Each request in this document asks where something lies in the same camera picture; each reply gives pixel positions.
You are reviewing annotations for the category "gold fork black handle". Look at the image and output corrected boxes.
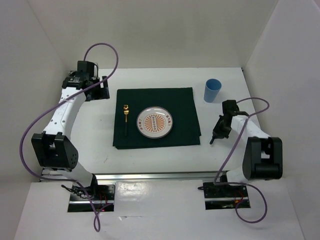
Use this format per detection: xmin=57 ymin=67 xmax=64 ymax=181
xmin=123 ymin=104 xmax=130 ymax=137

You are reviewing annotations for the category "round plate orange sunburst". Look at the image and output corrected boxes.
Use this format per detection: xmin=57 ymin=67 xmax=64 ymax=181
xmin=136 ymin=106 xmax=174 ymax=139

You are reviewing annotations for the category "blue plastic cup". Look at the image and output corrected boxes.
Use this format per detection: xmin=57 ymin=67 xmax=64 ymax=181
xmin=203 ymin=78 xmax=222 ymax=103

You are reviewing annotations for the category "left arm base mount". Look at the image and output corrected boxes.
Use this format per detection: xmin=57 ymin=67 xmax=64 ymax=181
xmin=61 ymin=184 xmax=116 ymax=213

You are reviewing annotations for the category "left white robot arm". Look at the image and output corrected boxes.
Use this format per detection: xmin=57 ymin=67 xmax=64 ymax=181
xmin=31 ymin=60 xmax=110 ymax=200

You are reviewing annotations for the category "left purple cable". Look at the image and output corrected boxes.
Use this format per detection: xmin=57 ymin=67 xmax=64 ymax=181
xmin=19 ymin=43 xmax=119 ymax=232

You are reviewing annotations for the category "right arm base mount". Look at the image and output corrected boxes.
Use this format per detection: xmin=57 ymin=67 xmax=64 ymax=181
xmin=197 ymin=182 xmax=251 ymax=210

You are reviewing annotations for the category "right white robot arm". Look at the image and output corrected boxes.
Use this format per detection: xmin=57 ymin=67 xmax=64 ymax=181
xmin=209 ymin=99 xmax=283 ymax=196

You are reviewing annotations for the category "dark green cloth placemat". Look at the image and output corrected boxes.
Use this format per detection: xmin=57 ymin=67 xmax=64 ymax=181
xmin=113 ymin=87 xmax=202 ymax=150

